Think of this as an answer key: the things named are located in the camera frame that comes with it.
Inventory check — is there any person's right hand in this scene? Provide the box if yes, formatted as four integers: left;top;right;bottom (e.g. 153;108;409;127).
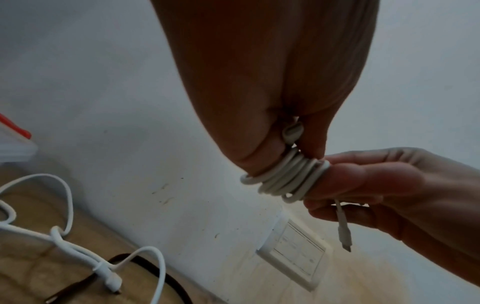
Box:
302;146;480;288

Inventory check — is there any person's left hand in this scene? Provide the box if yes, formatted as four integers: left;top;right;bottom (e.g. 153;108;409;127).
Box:
149;0;380;178

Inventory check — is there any beige wall plate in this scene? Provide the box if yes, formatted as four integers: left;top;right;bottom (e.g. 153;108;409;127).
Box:
255;217;334;293

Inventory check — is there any black USB cable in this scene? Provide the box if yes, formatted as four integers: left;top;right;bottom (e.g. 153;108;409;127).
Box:
44;252;195;304

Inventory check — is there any white charging cable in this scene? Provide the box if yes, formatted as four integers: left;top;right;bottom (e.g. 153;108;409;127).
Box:
0;173;167;304

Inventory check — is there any transparent plastic box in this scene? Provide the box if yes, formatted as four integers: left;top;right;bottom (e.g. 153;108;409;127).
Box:
0;112;40;165

